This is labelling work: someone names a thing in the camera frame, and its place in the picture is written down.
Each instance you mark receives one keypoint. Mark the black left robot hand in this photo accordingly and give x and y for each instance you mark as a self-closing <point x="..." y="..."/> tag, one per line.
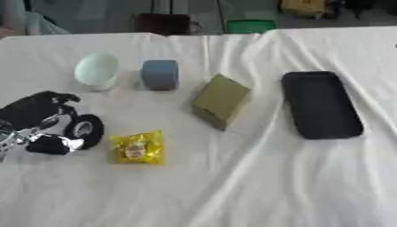
<point x="28" y="109"/>

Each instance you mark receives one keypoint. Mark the black tape roll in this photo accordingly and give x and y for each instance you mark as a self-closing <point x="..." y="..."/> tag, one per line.
<point x="89" y="130"/>

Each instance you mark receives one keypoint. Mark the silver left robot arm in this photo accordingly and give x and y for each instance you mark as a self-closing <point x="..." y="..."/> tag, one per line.
<point x="7" y="139"/>

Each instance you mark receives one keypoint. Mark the olive green box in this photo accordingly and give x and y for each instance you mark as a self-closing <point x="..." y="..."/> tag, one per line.
<point x="219" y="100"/>

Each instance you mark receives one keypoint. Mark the pale green bowl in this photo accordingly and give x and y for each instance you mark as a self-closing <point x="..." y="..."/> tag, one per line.
<point x="96" y="71"/>

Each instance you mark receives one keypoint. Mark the person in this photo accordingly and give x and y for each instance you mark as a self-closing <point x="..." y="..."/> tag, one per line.
<point x="26" y="22"/>

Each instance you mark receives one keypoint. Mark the yellow snack packet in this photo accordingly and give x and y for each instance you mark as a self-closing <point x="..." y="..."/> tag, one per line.
<point x="137" y="147"/>

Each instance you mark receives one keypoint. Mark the grey tape roll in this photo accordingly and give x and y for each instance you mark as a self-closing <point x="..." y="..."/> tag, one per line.
<point x="160" y="74"/>

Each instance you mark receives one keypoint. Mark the dark brown chair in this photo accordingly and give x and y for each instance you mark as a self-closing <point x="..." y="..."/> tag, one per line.
<point x="161" y="23"/>

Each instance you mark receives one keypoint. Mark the green crate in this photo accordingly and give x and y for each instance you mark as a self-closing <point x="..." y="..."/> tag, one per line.
<point x="250" y="26"/>

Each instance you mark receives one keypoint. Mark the black tray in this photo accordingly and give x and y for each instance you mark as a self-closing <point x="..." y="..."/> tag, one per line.
<point x="320" y="105"/>

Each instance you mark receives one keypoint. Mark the yellow bag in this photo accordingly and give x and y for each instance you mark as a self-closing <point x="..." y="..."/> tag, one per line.
<point x="304" y="7"/>

